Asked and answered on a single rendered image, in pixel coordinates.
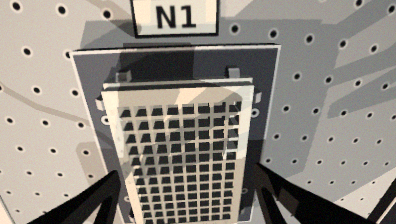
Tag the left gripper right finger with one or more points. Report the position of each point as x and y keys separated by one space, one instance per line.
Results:
x=305 y=206

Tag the white multi-well plate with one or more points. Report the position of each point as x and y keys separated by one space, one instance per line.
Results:
x=182 y=189

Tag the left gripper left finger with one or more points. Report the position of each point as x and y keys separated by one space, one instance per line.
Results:
x=76 y=210

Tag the cream sign with black n1 label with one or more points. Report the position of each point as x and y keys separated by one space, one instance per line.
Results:
x=175 y=18

